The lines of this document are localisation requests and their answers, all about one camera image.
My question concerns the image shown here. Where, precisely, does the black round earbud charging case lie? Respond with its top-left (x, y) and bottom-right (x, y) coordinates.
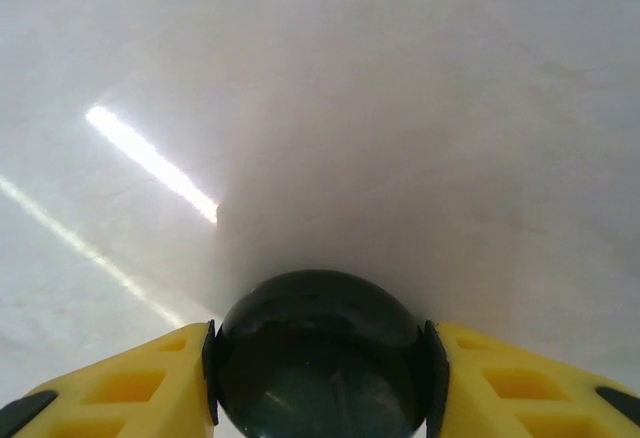
top-left (215, 268), bottom-right (431, 438)

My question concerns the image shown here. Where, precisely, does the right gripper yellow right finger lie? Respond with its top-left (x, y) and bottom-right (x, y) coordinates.
top-left (423, 319), bottom-right (640, 438)

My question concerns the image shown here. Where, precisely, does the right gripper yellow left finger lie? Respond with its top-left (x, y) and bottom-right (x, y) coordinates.
top-left (0, 319), bottom-right (219, 438)

